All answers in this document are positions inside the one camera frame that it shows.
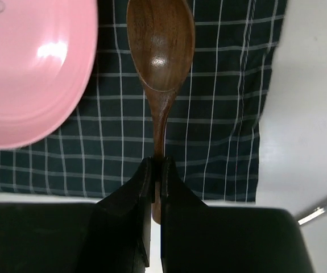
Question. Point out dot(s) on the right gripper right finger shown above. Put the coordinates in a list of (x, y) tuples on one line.
[(196, 237)]

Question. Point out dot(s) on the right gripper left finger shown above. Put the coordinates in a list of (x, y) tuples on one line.
[(112, 235)]

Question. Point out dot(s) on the dark checkered cloth napkin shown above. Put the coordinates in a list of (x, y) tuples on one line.
[(213, 126)]

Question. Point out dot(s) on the silver table knife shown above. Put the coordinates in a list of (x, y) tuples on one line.
[(312, 213)]

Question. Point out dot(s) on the pink plate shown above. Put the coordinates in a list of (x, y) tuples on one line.
[(47, 52)]

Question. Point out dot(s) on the brown wooden spoon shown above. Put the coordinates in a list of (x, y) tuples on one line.
[(161, 38)]

